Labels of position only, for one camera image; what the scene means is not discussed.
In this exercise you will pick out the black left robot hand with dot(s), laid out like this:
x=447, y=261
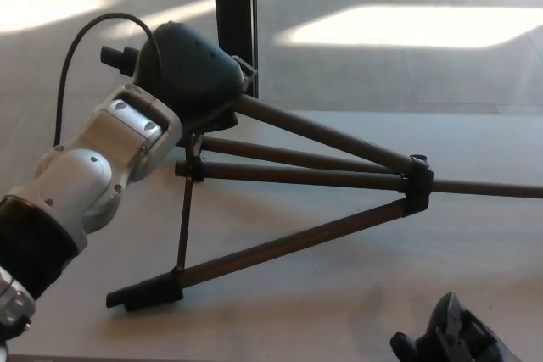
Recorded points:
x=191, y=69

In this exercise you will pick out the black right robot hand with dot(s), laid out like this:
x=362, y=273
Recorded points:
x=458, y=341

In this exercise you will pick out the brown and black tripod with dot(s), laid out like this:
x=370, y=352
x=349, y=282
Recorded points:
x=318, y=131

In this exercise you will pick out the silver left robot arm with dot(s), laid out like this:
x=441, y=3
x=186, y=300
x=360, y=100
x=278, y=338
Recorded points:
x=85, y=175

